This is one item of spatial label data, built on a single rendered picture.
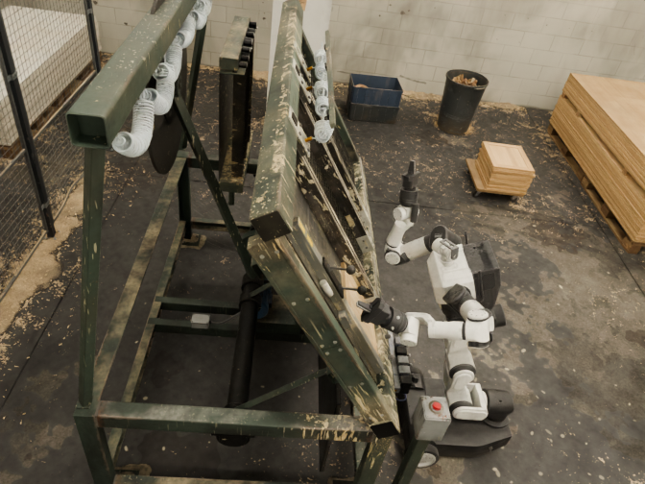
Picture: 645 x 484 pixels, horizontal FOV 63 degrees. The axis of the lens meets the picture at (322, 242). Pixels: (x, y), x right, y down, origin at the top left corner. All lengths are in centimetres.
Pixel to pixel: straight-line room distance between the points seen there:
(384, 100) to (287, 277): 495
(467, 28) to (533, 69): 110
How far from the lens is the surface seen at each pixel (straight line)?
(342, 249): 243
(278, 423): 243
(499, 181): 553
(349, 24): 724
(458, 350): 285
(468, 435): 338
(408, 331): 208
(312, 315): 184
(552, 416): 394
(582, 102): 689
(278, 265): 168
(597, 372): 439
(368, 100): 647
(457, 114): 663
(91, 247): 178
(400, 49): 740
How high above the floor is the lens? 287
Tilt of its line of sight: 39 degrees down
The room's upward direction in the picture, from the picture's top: 9 degrees clockwise
